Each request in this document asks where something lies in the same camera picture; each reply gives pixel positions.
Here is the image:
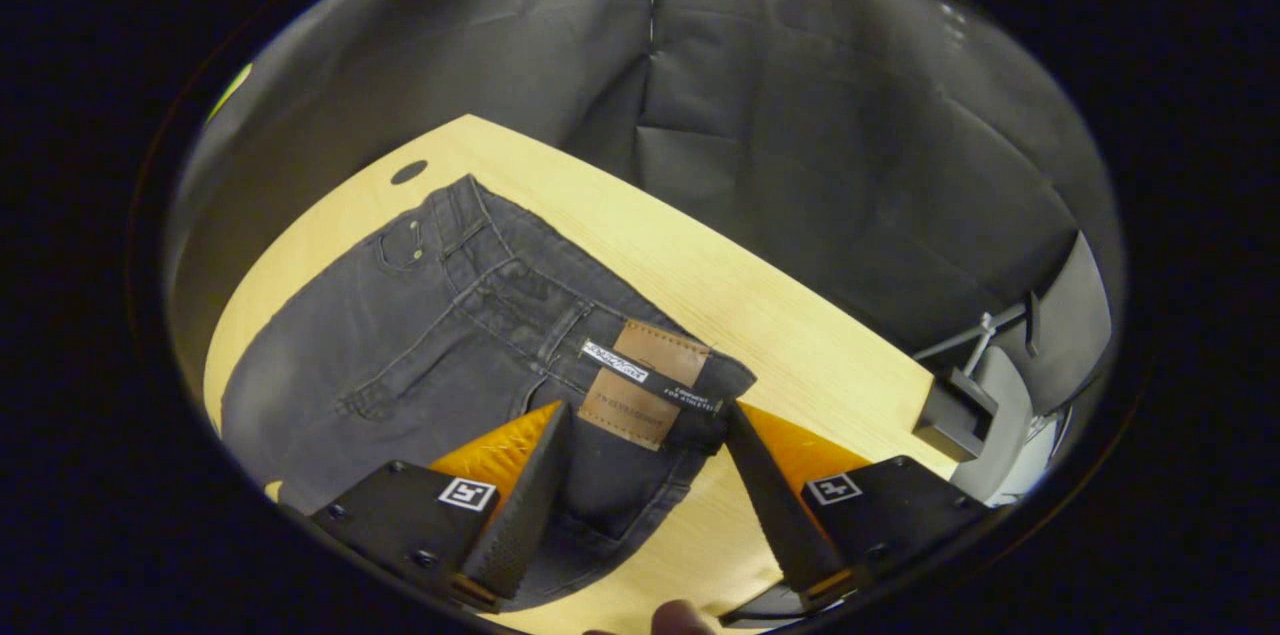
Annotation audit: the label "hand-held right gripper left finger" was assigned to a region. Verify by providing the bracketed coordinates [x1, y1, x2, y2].
[310, 401, 577, 614]

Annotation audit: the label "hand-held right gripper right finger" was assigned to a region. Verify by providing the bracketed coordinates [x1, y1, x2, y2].
[720, 402, 991, 614]

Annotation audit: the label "black denim jeans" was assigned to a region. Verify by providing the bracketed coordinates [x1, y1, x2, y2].
[220, 175, 758, 611]

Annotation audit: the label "grey chair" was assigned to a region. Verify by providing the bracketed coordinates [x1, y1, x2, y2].
[915, 233, 1113, 508]

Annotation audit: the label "black backdrop cloth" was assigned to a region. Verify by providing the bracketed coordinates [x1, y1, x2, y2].
[165, 0, 1126, 416]

